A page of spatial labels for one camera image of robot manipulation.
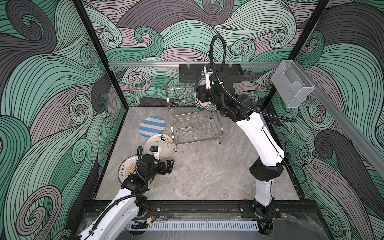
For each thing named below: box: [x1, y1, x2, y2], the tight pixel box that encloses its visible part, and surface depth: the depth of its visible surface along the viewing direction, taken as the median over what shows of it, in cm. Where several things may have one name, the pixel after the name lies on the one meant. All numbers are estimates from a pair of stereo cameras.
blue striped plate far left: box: [138, 116, 167, 138], surface depth 110 cm
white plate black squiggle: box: [144, 133, 174, 160], surface depth 100 cm
